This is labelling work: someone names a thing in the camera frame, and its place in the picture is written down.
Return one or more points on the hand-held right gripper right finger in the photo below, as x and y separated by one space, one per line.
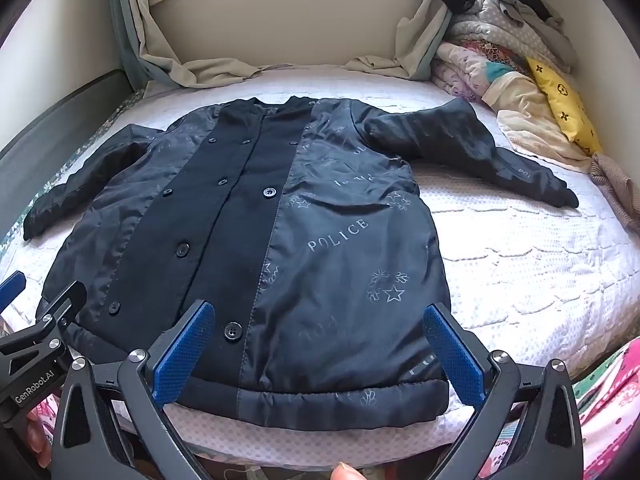
455 360

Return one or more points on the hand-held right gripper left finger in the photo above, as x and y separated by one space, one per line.
185 355

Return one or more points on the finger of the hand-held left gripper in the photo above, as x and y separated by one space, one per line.
11 287
62 305

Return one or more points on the black padded jacket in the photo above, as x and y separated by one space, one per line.
325 260

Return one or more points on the person's left hand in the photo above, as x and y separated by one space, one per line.
39 437

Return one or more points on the person's right hand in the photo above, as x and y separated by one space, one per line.
348 472

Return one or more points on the white quilted bed cover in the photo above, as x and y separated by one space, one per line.
525 270

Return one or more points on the grey headboard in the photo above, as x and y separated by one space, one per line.
45 130

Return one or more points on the pink printed blanket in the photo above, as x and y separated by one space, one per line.
612 410

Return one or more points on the brown knitted cloth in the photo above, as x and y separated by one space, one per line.
617 185

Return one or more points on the cream blanket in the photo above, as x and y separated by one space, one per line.
535 120

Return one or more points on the beige curtain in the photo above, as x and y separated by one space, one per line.
400 55
200 67

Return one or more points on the yellow patterned pillow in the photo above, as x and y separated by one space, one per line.
567 105

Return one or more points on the pink floral quilt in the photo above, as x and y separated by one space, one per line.
465 72

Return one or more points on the teal curtain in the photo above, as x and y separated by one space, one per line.
125 20

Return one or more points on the grey dotted garment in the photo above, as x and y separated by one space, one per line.
515 25

